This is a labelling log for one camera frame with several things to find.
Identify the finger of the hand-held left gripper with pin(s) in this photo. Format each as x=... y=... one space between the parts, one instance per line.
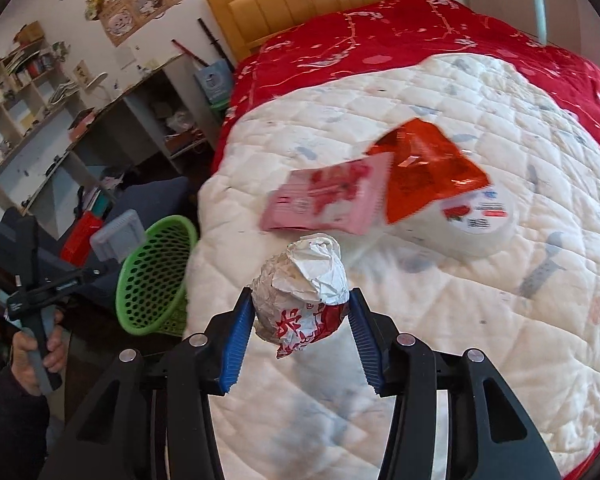
x=25 y=250
x=117 y=236

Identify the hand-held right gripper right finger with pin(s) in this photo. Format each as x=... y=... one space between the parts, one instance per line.
x=362 y=342

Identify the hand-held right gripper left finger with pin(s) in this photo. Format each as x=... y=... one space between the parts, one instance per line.
x=234 y=347

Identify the green plastic basket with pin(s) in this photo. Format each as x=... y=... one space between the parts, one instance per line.
x=152 y=280

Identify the white paper wrapper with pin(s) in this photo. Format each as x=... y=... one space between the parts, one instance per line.
x=300 y=290

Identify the pink snack packet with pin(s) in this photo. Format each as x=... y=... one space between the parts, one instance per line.
x=325 y=195

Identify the white yogurt tub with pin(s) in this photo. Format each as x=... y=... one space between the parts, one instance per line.
x=480 y=230

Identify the red plastic wrapper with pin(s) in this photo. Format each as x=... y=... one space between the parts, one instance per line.
x=425 y=170

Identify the person's left forearm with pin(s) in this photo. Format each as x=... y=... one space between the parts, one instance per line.
x=17 y=435

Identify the person's left hand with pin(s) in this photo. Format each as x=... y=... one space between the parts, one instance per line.
x=20 y=360

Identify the red bag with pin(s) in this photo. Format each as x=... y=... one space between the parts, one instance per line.
x=82 y=237

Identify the dark blue chair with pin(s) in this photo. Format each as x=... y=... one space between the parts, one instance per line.
x=152 y=195

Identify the pink box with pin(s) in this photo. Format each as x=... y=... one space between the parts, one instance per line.
x=82 y=127

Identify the white quilted blanket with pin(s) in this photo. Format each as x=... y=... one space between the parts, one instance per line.
x=480 y=335

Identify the white plastic bag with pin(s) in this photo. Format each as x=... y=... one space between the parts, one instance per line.
x=180 y=121

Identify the grey desk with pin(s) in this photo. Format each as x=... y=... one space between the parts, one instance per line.
x=130 y=105

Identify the white desk lamp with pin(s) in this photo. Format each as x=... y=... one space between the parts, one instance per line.
x=97 y=79

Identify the wooden bookshelf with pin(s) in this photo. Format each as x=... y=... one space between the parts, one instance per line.
x=25 y=90

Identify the white paper sheet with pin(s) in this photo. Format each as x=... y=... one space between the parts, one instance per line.
x=127 y=57

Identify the blue bag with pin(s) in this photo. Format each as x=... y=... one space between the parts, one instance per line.
x=214 y=82

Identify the red stick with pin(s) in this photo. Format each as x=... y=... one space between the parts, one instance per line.
x=190 y=54

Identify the black stick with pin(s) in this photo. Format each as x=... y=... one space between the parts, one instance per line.
x=217 y=45

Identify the cardboard box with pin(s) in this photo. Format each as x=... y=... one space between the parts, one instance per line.
x=29 y=34

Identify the wooden headboard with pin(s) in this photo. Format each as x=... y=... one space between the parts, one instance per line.
x=305 y=0

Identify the red printed blanket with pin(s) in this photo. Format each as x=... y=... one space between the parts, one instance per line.
x=405 y=30

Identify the light blue pole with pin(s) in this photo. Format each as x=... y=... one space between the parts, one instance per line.
x=539 y=5

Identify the cartoon wall poster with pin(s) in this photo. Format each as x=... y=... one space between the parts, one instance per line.
x=119 y=25
x=147 y=4

